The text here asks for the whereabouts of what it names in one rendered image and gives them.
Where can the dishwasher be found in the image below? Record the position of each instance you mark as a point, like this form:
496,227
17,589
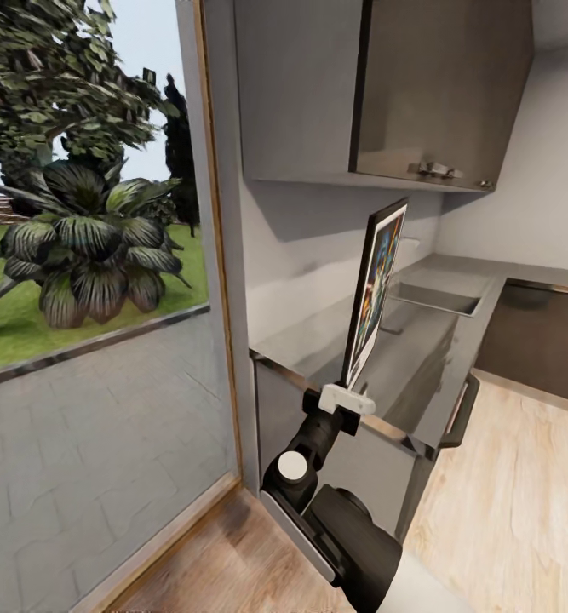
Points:
423,467

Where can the fixed window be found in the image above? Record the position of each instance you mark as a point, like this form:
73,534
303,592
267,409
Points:
119,434

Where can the poster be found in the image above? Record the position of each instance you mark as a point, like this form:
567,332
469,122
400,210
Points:
380,248

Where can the drop in sink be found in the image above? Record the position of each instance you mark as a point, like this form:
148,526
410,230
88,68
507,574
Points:
461,293

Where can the cabinet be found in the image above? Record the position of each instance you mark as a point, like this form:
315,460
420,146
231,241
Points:
511,76
377,93

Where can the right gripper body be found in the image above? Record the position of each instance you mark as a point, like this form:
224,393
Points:
342,420

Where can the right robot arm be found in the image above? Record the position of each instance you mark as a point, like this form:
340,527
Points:
334,530

